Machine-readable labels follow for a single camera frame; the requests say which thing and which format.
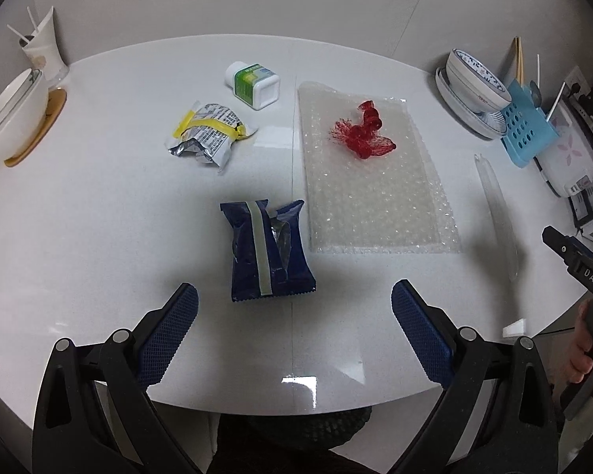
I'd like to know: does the white green medicine bottle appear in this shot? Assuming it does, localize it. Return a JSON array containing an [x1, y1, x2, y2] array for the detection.
[[225, 61, 281, 111]]

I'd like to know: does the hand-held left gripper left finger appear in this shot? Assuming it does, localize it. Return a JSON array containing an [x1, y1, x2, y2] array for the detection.
[[32, 283, 201, 474]]

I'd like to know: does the white flowered rice cooker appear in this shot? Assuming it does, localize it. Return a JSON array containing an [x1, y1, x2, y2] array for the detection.
[[534, 94, 593, 198]]

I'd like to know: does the wooden coaster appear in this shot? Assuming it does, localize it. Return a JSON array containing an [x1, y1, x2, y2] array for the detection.
[[4, 88, 67, 167]]

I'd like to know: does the black mesh trash bin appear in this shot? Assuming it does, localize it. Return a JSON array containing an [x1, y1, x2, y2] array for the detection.
[[249, 405, 374, 450]]

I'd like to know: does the blue utensil holder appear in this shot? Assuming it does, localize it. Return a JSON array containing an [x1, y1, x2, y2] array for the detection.
[[500, 80, 561, 166]]

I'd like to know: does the silver yellow wrapper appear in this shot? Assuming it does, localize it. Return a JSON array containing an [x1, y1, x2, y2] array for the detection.
[[167, 100, 259, 175]]

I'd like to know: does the bamboo chopsticks bundle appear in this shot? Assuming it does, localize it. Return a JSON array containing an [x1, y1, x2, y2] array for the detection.
[[511, 36, 525, 85]]

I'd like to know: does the red plastic net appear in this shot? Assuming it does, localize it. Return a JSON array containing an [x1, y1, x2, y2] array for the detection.
[[329, 100, 397, 160]]

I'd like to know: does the person's right hand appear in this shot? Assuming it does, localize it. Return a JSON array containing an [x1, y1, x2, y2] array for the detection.
[[553, 299, 593, 386]]

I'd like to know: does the white flared cup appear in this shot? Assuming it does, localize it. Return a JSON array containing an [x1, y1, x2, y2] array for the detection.
[[20, 6, 71, 85]]

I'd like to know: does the white black box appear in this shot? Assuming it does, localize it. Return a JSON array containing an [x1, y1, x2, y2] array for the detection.
[[568, 182, 593, 243]]

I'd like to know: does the bubble wrap sheet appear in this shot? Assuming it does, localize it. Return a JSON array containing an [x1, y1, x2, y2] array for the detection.
[[296, 80, 461, 255]]

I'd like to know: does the white bowl dark rim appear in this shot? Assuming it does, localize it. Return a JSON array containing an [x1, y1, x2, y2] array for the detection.
[[0, 68, 45, 134]]

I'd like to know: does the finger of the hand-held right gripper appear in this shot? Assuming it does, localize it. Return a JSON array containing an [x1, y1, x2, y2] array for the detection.
[[566, 237, 593, 263], [542, 227, 581, 272]]

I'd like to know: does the side wall socket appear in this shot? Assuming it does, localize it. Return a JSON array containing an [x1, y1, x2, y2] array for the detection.
[[566, 66, 593, 97]]

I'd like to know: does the long white straw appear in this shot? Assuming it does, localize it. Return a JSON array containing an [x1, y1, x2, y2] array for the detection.
[[546, 81, 567, 122]]

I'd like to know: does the blue snack packet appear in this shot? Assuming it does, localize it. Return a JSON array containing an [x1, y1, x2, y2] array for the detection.
[[220, 199, 318, 302]]

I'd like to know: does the clear plastic tube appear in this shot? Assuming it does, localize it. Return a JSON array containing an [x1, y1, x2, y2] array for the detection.
[[474, 153, 521, 282]]

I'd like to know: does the blue patterned bowl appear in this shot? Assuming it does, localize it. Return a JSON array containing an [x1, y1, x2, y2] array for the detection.
[[446, 48, 514, 113]]

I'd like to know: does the blue patterned plate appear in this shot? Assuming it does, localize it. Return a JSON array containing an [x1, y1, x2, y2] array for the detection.
[[435, 66, 510, 140]]

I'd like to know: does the large white bowl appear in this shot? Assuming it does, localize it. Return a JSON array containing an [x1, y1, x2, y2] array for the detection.
[[0, 76, 49, 161]]

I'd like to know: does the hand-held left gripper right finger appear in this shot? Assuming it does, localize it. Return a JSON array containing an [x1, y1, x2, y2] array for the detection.
[[391, 279, 559, 474]]

